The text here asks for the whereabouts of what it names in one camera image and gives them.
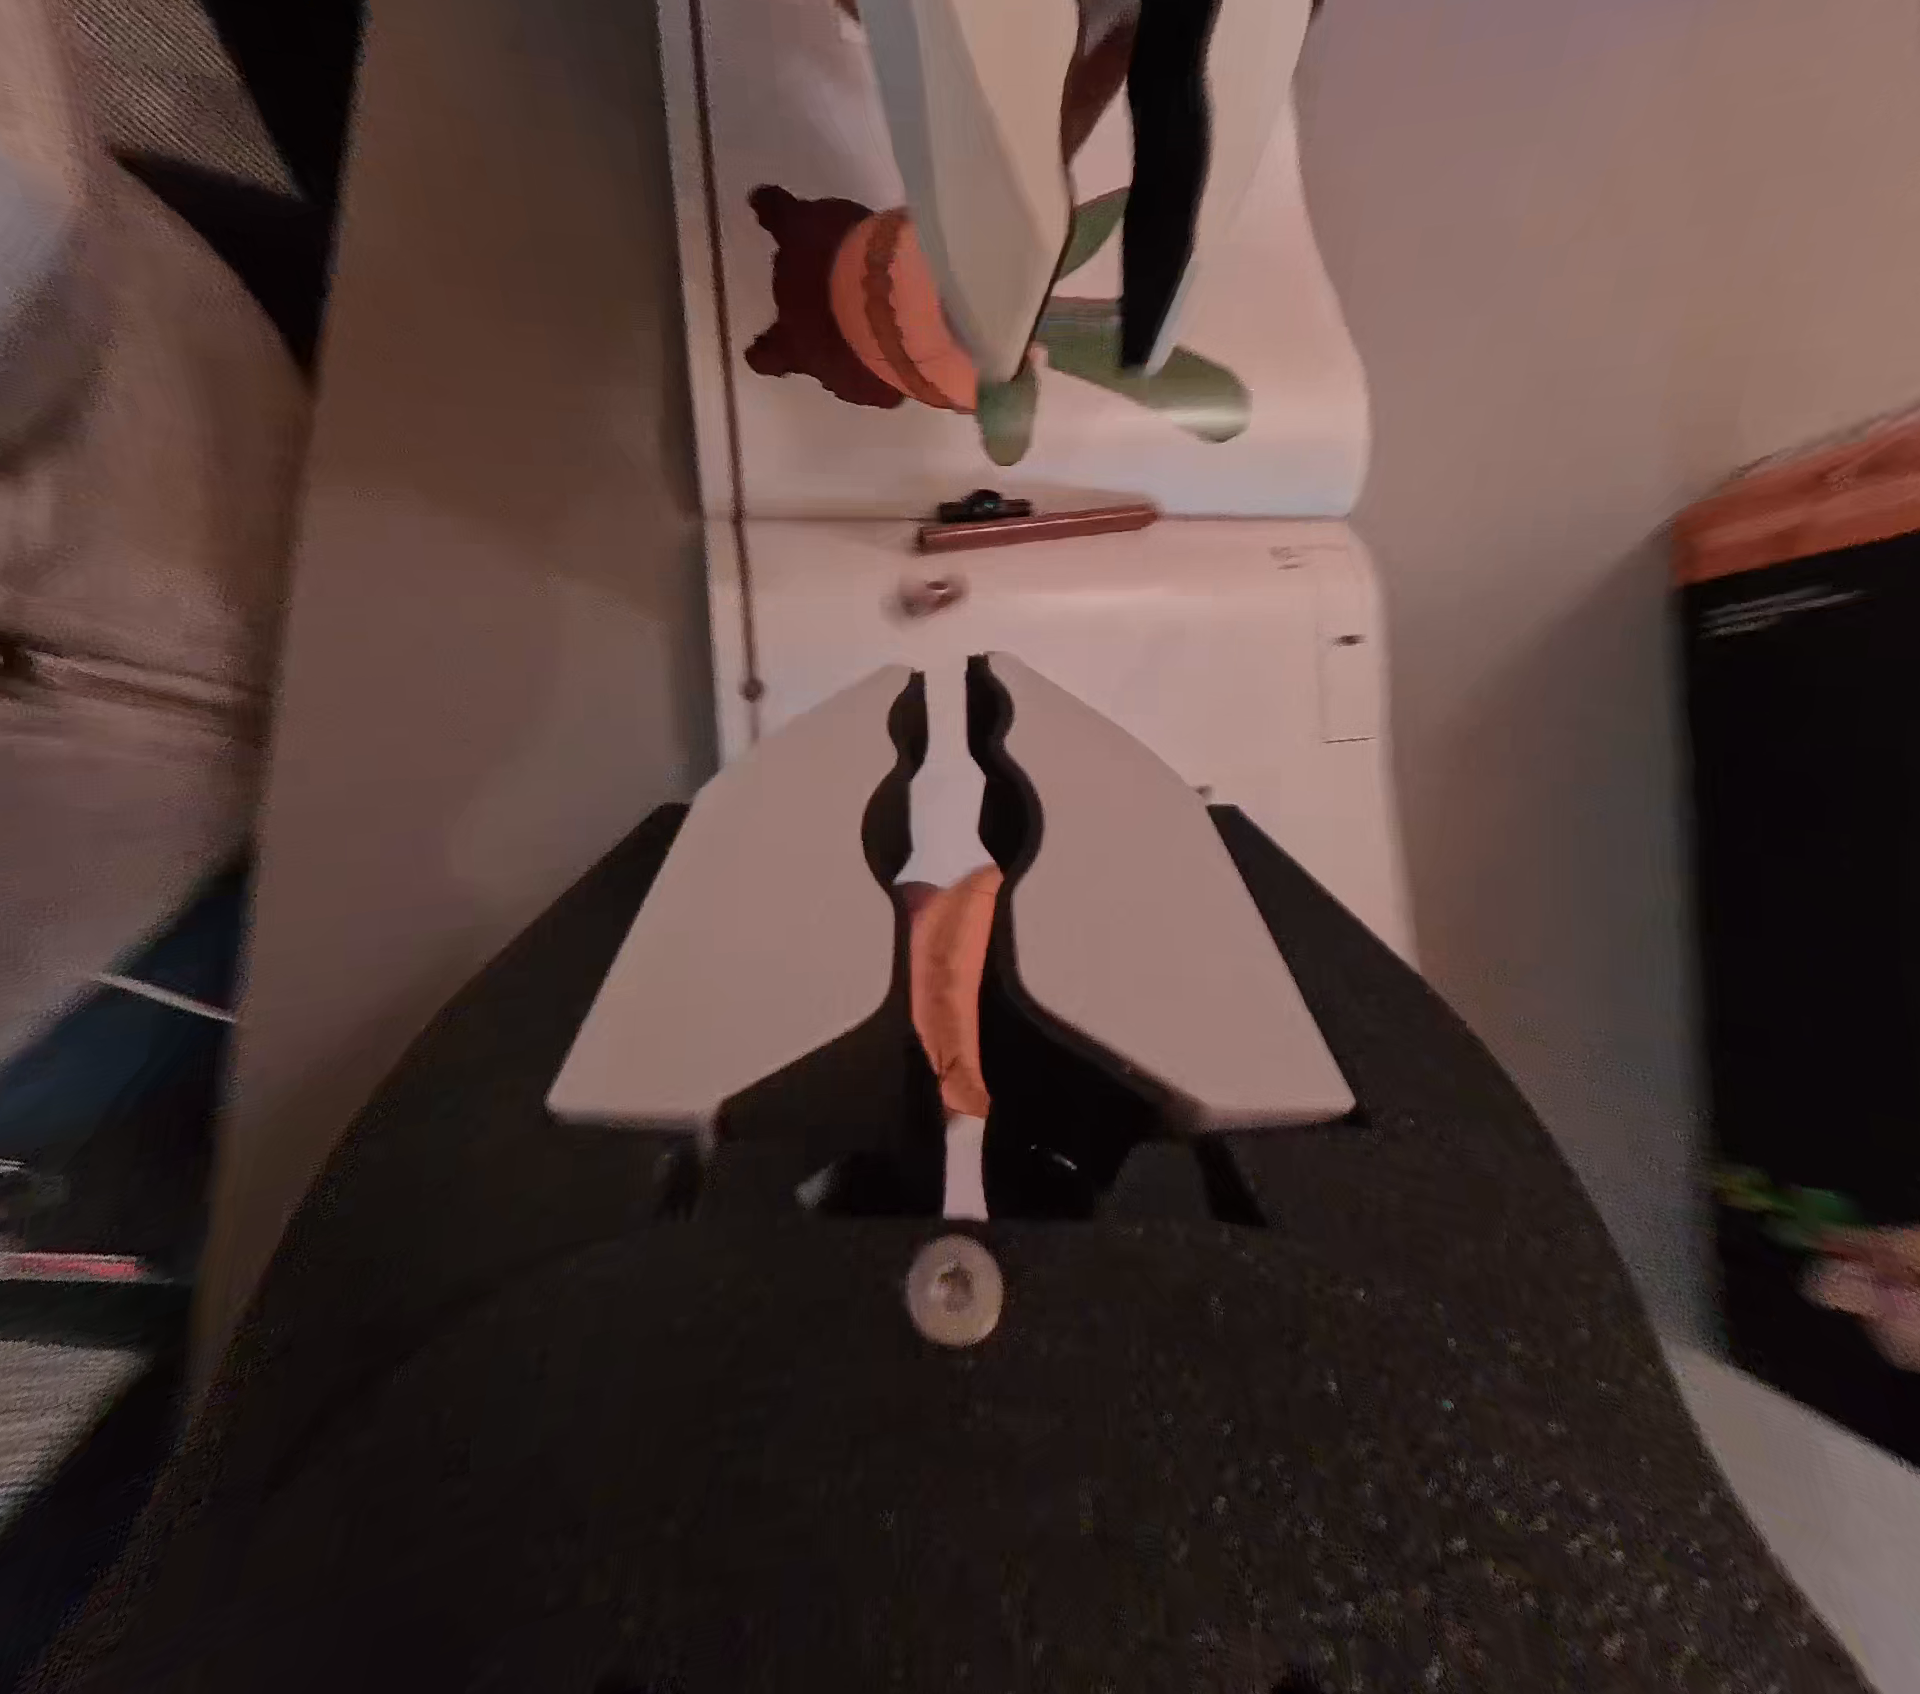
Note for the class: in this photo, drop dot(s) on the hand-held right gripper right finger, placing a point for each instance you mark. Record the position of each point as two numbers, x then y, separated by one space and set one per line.
1170 945

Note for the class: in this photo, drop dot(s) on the small grey toy piece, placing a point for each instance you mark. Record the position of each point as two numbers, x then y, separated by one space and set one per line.
930 596

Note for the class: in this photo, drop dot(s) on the white desk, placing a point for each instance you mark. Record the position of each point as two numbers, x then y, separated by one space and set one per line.
495 374

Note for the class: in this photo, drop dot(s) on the small black toy piece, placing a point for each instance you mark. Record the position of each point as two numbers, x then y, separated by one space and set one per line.
983 507

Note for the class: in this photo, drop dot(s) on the black orchid print box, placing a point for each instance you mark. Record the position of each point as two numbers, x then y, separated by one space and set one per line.
1800 899

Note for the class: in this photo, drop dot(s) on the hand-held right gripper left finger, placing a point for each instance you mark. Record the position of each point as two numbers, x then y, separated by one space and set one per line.
751 928

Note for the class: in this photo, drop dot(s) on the brown toy rod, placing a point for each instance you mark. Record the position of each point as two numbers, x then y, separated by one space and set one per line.
1050 526

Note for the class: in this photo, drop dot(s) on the white instruction booklet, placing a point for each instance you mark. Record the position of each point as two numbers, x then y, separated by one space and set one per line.
841 464

